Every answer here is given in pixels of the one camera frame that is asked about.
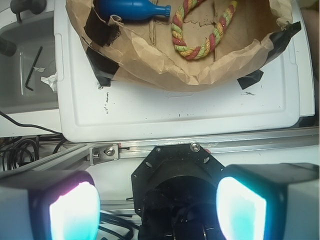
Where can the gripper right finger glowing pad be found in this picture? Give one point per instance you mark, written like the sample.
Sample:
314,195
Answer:
269,201

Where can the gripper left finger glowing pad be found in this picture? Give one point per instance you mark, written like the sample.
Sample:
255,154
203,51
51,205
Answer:
48,205

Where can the blue plastic bottle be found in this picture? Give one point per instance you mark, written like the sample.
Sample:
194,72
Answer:
132,10

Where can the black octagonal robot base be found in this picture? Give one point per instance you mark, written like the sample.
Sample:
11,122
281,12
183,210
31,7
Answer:
174,194

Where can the grey plastic tray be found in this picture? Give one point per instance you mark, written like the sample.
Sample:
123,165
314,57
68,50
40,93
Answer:
28,36

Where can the black hex key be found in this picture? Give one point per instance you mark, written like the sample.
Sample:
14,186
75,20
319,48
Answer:
26,84

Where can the crumpled white paper scrap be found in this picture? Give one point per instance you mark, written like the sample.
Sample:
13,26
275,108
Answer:
51,81

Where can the brown paper bag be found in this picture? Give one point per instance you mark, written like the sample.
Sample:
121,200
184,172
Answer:
142,52

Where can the aluminium extrusion rail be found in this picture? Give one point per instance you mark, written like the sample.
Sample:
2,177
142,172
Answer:
289,145

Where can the metal corner bracket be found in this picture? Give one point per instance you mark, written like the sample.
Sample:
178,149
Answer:
102,153

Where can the multicolour rope ring toy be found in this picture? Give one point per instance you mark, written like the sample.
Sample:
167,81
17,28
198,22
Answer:
198,45

